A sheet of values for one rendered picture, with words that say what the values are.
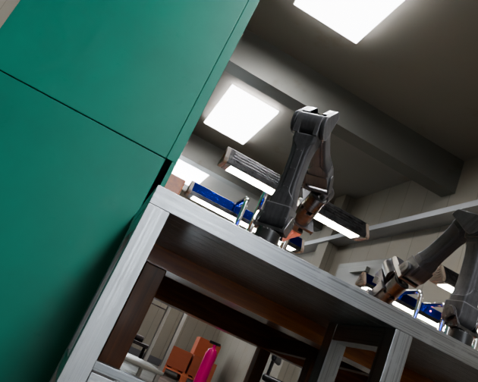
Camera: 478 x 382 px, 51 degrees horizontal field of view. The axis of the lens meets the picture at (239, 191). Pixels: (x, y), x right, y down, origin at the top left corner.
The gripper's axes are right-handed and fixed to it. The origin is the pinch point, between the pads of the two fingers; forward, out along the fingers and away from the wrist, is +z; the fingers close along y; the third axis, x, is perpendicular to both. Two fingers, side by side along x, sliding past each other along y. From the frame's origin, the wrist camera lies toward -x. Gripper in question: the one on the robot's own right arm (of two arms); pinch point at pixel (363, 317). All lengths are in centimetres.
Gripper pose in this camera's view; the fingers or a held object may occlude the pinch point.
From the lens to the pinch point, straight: 182.7
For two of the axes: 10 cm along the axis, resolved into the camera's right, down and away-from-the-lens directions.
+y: -8.6, -4.6, -2.0
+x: -0.9, 5.3, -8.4
